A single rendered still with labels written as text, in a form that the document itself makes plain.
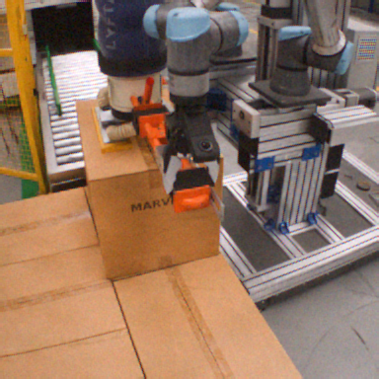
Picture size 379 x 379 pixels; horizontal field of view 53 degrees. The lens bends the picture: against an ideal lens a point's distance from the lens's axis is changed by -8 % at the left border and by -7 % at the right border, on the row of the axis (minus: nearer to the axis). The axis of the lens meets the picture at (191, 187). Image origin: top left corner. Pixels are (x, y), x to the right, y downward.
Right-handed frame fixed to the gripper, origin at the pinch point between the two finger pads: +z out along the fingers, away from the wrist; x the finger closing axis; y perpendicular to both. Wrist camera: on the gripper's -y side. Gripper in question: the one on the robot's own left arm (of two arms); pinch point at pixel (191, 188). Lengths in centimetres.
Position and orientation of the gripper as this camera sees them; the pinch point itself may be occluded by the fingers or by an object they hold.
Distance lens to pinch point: 83.2
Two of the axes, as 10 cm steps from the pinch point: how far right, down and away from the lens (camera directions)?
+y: -3.0, -5.4, 7.8
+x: -9.5, 1.7, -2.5
